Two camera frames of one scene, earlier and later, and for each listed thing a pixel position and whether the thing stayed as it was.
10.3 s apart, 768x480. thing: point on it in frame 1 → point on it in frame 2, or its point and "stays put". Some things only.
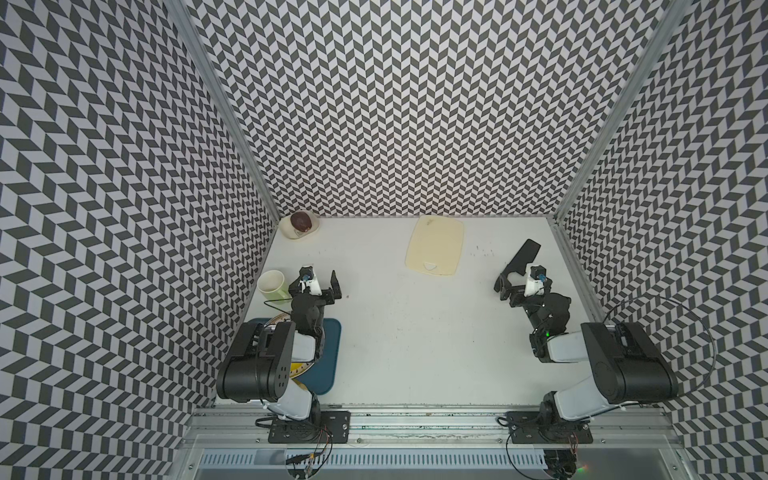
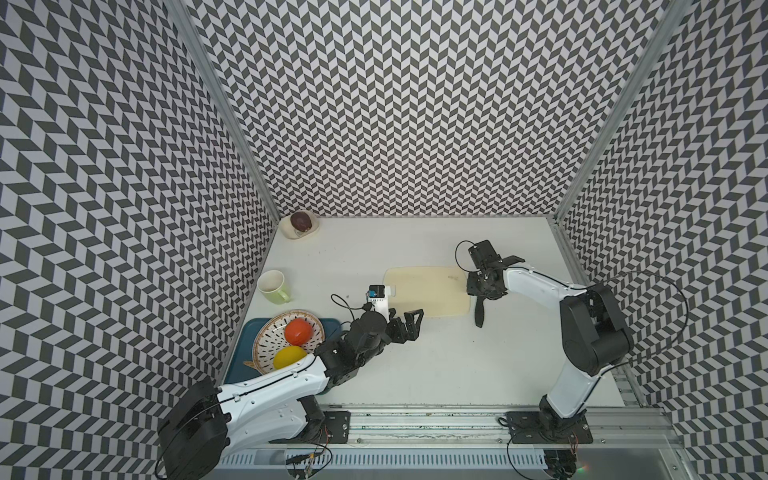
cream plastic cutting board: x=435 y=245 → x=440 y=291
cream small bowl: x=288 y=230 stays put
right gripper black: x=517 y=293 → x=472 y=288
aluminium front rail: x=434 y=429 stays put
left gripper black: x=328 y=296 → x=412 y=329
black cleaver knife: x=518 y=264 → x=479 y=311
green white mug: x=271 y=284 stays put
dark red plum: x=301 y=220 stays put
